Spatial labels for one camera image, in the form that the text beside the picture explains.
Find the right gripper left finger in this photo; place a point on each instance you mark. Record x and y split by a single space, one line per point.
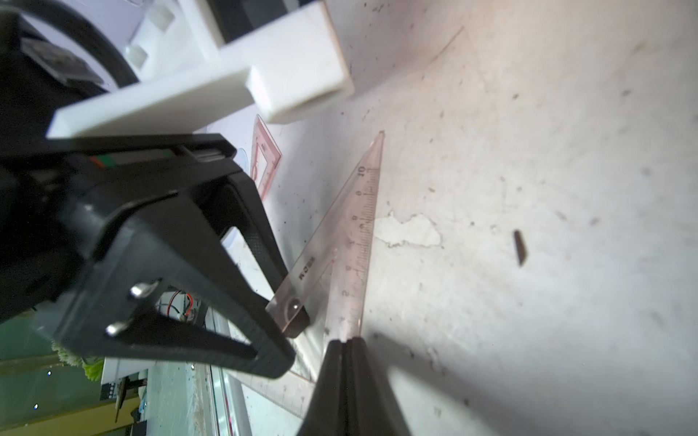
326 414

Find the long clear stencil ruler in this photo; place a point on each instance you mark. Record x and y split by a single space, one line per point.
294 390

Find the small pink set square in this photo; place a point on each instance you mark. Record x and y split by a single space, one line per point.
266 156

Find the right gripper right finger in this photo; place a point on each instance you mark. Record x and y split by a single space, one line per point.
371 406

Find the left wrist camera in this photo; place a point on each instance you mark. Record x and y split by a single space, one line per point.
191 63

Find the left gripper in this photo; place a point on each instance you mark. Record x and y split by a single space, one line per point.
104 222

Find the tall pink set square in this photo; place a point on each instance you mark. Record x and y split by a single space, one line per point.
341 246

